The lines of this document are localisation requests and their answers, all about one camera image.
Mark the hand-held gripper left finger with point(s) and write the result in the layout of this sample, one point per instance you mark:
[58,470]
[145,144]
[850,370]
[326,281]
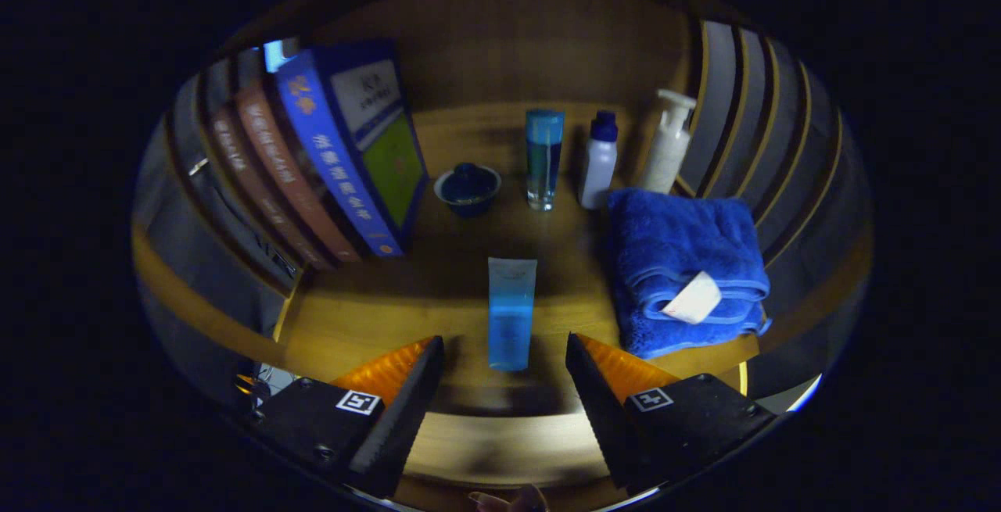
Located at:
[403,426]

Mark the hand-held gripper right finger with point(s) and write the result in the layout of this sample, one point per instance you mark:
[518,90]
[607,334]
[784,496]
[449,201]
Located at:
[606,426]

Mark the light blue tube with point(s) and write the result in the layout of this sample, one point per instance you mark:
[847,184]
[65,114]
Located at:
[511,316]

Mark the wooden countertop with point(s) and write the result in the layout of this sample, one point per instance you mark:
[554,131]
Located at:
[453,293]

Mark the folded blue towel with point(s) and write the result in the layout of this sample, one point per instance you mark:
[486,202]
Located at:
[680,246]

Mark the dark blue lidded teacup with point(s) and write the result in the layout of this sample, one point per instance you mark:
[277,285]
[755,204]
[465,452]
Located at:
[468,187]

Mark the white bottle with blue cap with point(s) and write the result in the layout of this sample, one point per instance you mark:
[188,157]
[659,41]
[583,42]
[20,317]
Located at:
[598,172]

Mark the teal transparent bottle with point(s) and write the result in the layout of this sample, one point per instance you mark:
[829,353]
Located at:
[543,160]

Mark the reddish brown book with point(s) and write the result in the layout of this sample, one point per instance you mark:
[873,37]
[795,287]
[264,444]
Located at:
[291,176]

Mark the dark brown book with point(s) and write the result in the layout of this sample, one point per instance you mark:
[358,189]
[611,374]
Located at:
[258,187]

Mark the white pump bottle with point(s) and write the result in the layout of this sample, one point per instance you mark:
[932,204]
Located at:
[666,152]

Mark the thick blue book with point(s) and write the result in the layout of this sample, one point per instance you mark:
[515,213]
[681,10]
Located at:
[375,129]

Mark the silver backdrop clip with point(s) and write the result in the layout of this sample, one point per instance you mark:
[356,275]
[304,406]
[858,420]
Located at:
[198,166]

